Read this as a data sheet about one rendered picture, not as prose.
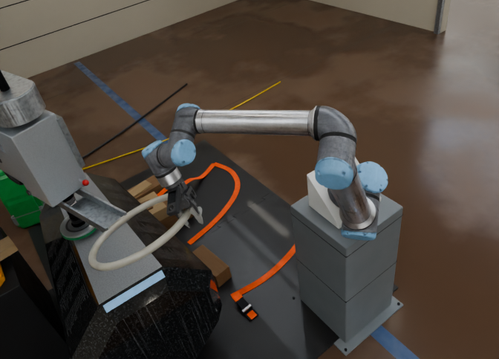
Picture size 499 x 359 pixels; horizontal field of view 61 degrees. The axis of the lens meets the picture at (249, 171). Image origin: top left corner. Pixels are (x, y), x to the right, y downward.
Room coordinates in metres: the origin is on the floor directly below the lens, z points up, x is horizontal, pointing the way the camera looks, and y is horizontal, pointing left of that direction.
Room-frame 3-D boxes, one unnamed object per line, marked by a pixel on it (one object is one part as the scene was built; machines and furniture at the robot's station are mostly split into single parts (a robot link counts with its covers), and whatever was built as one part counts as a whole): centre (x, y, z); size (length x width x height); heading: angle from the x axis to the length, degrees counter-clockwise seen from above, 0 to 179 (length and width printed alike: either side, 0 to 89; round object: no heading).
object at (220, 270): (1.94, 0.39, 0.07); 0.30 x 0.12 x 0.12; 36
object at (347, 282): (1.52, -0.45, 0.43); 0.50 x 0.50 x 0.85; 30
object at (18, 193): (2.94, 1.95, 0.43); 0.35 x 0.35 x 0.87; 15
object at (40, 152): (1.80, 1.02, 1.30); 0.36 x 0.22 x 0.45; 47
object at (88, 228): (1.74, 0.97, 0.86); 0.21 x 0.21 x 0.01
